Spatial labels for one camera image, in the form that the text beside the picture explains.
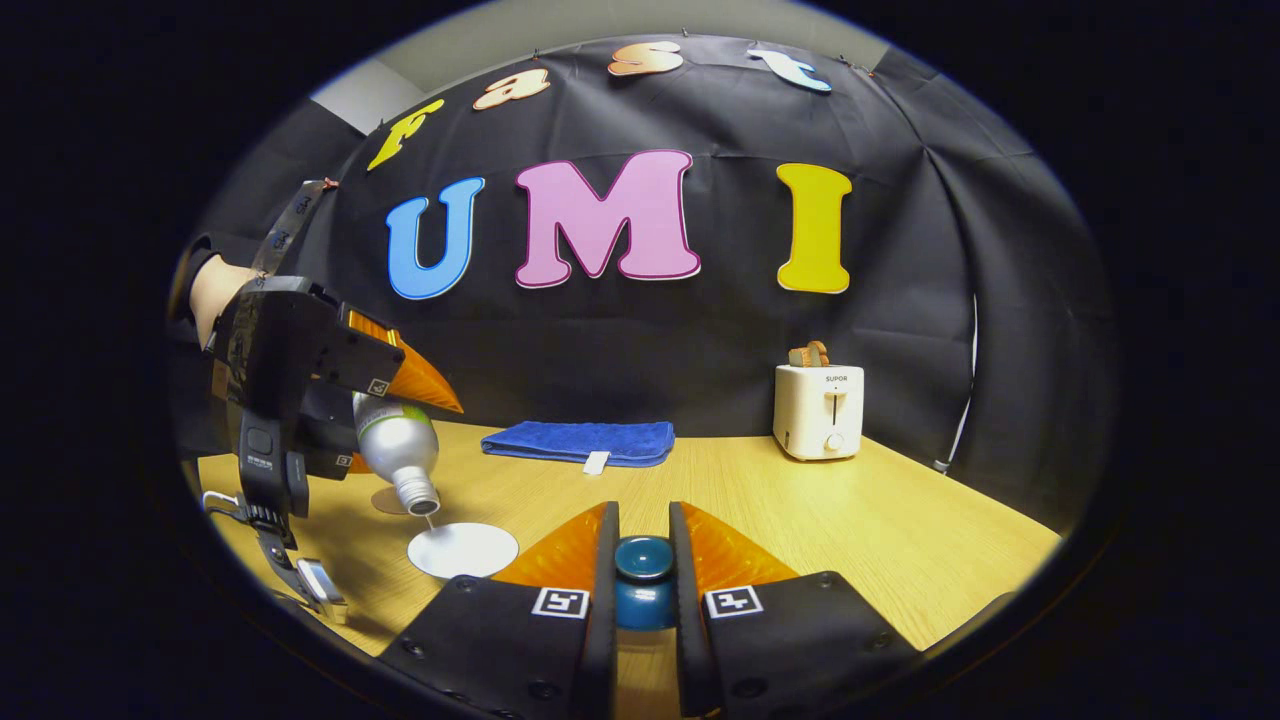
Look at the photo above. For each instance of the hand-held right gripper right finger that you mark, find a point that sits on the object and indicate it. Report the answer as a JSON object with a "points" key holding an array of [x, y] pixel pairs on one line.
{"points": [[690, 660]]}

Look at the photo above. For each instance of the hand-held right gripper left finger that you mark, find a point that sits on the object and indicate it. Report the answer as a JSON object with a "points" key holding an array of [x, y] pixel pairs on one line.
{"points": [[603, 650]]}

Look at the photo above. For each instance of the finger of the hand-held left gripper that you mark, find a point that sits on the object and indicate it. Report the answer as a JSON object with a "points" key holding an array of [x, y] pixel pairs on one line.
{"points": [[325, 440], [360, 350]]}

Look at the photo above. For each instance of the silver green water bottle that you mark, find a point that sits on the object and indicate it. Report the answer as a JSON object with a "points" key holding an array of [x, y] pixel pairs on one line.
{"points": [[400, 450]]}

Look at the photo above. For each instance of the teal teacup lid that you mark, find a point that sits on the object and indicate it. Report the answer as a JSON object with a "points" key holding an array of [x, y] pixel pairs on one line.
{"points": [[643, 565]]}

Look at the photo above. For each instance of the teal teacup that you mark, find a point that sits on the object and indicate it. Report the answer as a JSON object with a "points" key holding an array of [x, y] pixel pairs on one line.
{"points": [[462, 550]]}

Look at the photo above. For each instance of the folded blue towel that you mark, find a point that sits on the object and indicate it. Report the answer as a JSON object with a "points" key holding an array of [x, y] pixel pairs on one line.
{"points": [[580, 440]]}

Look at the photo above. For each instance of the white toaster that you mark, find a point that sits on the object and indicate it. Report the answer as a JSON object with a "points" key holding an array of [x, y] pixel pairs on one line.
{"points": [[818, 415]]}

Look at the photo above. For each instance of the black backdrop cloth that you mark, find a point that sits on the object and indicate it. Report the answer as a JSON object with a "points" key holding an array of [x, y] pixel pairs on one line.
{"points": [[650, 350]]}

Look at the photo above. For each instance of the bread slice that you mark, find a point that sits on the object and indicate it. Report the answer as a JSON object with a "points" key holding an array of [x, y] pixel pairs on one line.
{"points": [[808, 354]]}

